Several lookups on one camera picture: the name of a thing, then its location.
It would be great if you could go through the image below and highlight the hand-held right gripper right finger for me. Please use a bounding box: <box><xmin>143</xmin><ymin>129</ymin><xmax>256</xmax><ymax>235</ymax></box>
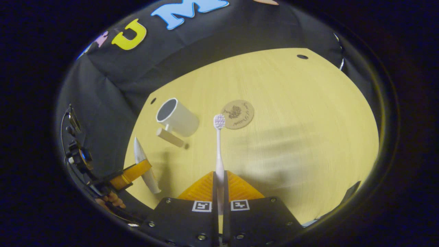
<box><xmin>223</xmin><ymin>170</ymin><xmax>304</xmax><ymax>247</ymax></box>

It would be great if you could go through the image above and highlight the white cable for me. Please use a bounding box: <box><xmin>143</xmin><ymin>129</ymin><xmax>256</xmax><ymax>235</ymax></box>
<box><xmin>333</xmin><ymin>33</ymin><xmax>344</xmax><ymax>71</ymax></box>

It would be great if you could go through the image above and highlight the white toothpaste tube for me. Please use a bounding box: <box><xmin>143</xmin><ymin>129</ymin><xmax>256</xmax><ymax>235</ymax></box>
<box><xmin>133</xmin><ymin>137</ymin><xmax>162</xmax><ymax>195</ymax></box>

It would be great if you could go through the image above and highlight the wooden desktop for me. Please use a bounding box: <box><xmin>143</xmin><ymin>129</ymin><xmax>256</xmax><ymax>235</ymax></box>
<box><xmin>123</xmin><ymin>48</ymin><xmax>379</xmax><ymax>227</ymax></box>

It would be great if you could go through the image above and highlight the white cup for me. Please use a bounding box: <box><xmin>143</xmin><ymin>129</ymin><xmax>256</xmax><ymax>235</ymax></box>
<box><xmin>156</xmin><ymin>98</ymin><xmax>200</xmax><ymax>148</ymax></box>

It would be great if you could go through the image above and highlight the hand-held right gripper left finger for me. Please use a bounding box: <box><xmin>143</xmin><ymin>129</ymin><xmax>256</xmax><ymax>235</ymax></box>
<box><xmin>137</xmin><ymin>170</ymin><xmax>220</xmax><ymax>247</ymax></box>

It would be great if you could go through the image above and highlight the round wooden coaster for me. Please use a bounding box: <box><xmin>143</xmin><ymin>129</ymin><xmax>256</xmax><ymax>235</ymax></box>
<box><xmin>221</xmin><ymin>99</ymin><xmax>255</xmax><ymax>130</ymax></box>

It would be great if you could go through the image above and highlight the white pink toothbrush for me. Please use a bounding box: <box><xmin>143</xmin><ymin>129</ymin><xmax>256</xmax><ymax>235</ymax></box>
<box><xmin>213</xmin><ymin>114</ymin><xmax>227</xmax><ymax>215</ymax></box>

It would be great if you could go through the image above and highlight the black backdrop cloth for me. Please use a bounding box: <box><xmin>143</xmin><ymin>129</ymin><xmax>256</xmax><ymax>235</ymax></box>
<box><xmin>57</xmin><ymin>0</ymin><xmax>383</xmax><ymax>210</ymax></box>

